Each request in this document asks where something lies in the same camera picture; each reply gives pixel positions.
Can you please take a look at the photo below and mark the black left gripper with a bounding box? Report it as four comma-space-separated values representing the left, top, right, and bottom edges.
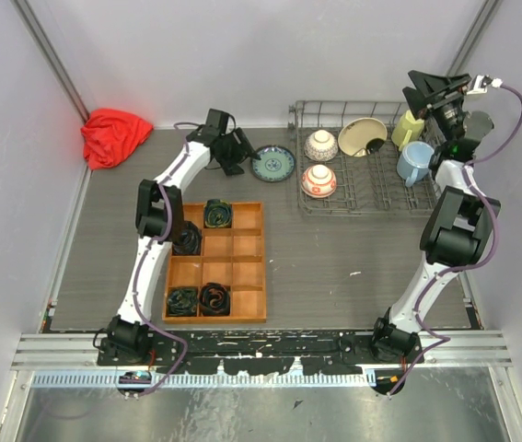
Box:
218, 128, 261, 177

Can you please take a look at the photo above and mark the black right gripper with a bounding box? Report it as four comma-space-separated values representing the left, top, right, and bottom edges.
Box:
400, 70, 469, 144

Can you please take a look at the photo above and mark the yellow green ceramic mug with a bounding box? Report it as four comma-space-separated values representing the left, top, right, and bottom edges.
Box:
391, 110, 425, 151

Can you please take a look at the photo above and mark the blue green patterned plate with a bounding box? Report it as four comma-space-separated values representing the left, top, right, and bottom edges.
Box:
250, 145, 296, 182

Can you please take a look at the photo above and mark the light blue ceramic mug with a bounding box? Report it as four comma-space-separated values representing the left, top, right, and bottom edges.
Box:
396, 141, 435, 188

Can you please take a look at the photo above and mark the white purple patterned bowl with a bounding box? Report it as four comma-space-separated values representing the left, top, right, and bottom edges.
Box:
304, 129, 338, 162

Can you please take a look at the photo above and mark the cream plate with flower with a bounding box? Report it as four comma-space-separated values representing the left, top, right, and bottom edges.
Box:
338, 118, 388, 157

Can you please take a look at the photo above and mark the red orange patterned bowl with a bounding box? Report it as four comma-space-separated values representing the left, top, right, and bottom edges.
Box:
300, 164, 338, 199

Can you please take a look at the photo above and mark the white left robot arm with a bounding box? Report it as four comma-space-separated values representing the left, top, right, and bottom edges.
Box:
99, 109, 258, 365

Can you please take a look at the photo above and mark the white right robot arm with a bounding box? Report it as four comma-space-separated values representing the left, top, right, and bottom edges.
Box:
369, 70, 501, 363

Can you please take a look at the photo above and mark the blue yellow rolled tie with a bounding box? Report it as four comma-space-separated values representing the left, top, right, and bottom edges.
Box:
203, 199, 233, 228

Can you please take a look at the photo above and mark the dark brown rolled tie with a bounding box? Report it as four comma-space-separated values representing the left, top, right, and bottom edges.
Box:
172, 221, 203, 256

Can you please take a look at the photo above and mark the orange wooden compartment tray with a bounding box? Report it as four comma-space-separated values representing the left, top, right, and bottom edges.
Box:
162, 202, 267, 325

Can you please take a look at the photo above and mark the red crumpled cloth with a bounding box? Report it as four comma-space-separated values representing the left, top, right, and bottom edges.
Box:
80, 108, 154, 170

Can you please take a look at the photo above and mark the black orange rolled tie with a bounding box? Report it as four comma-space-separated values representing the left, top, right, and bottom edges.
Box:
198, 283, 231, 317

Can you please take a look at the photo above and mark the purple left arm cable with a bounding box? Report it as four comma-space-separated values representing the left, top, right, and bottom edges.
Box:
117, 121, 188, 400

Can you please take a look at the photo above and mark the grey wire dish rack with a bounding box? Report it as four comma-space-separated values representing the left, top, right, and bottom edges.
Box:
288, 100, 440, 217

